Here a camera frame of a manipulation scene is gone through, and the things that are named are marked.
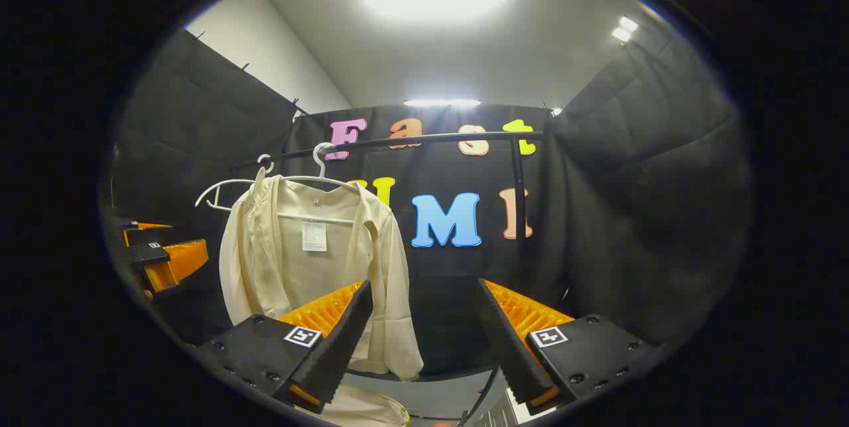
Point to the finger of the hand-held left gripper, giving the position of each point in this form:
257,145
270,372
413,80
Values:
149,254
142,235

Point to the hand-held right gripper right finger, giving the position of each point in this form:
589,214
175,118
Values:
511,347

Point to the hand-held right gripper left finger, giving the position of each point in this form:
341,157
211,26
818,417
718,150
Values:
338,354

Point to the cream laundry hamper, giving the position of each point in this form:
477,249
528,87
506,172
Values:
365,408

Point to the cream shirt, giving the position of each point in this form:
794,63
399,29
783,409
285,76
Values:
318,274

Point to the white plastic hanger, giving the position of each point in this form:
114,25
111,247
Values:
229,182
305,178

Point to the black clothes rack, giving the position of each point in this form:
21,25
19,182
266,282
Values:
438,139

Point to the ceiling strip light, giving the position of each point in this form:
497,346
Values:
441,103

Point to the small ceiling light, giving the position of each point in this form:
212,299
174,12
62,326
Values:
623,28

